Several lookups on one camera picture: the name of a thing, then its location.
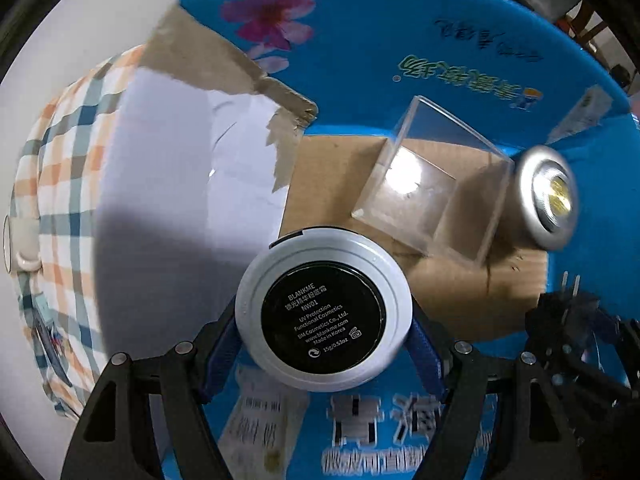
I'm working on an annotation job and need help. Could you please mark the clear acrylic box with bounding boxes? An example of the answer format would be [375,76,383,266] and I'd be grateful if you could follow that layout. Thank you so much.
[351,95,516,266]

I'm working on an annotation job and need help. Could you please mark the round white cosmetic compact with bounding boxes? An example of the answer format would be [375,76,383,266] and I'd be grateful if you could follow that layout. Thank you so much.
[235,226,416,393]

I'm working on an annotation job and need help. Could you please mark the plaid cloth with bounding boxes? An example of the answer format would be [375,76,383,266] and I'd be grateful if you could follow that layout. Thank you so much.
[10,45,151,418]

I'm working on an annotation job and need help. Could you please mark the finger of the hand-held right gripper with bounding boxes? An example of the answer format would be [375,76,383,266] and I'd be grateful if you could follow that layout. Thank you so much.
[545,309,640,403]

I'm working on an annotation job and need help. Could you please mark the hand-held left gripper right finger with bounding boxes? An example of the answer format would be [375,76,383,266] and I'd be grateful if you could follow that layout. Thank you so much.
[406,302,587,480]

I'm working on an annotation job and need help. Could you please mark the black power plug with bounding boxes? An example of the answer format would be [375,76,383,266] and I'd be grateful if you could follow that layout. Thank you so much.
[525,270,602,343]

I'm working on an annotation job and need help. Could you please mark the silver round push light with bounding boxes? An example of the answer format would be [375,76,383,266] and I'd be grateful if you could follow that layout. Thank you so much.
[500,144,580,252]

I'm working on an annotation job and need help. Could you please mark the blue plastic basin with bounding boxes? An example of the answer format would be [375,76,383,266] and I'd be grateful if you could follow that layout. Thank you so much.
[102,0,640,480]

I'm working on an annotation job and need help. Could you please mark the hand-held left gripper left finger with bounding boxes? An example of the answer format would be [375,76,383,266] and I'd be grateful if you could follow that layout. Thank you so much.
[60,296,241,480]

